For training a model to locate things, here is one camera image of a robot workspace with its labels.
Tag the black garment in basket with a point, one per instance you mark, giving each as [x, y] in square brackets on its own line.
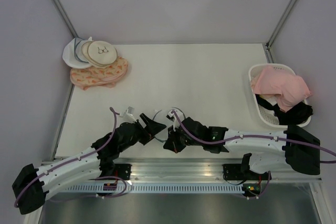
[295, 116]

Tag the white mesh laundry bag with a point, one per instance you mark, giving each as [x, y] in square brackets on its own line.
[160, 116]

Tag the pink patterned laundry bag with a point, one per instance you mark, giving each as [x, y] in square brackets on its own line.
[105, 77]

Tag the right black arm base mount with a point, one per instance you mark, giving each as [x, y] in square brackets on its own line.
[233, 175]

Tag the white slotted cable duct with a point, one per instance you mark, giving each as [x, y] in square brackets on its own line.
[169, 188]

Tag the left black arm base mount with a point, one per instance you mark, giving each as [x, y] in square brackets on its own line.
[122, 171]

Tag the white plastic laundry basket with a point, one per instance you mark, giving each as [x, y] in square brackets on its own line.
[265, 115]

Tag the white blue-trimmed mesh bag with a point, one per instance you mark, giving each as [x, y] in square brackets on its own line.
[72, 55]

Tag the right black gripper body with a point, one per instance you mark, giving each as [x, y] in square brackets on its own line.
[179, 141]

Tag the aluminium mounting rail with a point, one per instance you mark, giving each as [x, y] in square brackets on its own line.
[193, 170]

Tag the beige bag with bra drawing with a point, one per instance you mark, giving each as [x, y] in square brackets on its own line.
[99, 54]

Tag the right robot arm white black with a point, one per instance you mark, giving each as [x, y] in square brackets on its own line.
[292, 148]

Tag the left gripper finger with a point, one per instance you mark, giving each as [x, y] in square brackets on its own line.
[153, 127]
[146, 119]

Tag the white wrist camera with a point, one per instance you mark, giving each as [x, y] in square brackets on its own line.
[172, 116]
[128, 114]

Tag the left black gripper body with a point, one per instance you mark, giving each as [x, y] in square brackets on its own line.
[142, 135]

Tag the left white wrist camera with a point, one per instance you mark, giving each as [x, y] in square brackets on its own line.
[128, 114]

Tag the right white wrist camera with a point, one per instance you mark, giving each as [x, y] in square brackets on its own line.
[172, 116]

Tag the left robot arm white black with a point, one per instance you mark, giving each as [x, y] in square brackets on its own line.
[35, 185]

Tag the pink bra in basket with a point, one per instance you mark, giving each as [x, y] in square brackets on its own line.
[286, 88]

